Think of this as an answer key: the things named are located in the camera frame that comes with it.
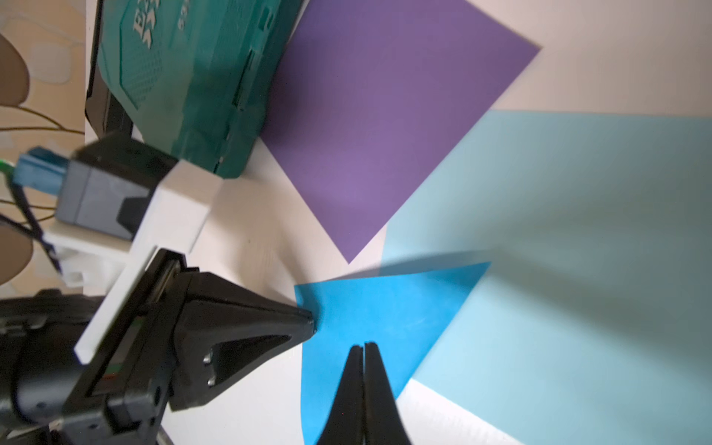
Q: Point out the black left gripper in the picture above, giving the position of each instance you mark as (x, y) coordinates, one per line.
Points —
(222, 334)

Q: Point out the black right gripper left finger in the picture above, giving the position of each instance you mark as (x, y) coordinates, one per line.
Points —
(346, 421)

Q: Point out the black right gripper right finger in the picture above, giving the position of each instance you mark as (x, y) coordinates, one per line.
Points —
(382, 424)

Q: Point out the light blue square paper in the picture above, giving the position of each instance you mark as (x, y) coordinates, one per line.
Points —
(593, 323)

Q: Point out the purple square paper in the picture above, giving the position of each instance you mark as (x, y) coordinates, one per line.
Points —
(371, 96)

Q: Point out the green plastic tool case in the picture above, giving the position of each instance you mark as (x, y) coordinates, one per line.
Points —
(192, 77)

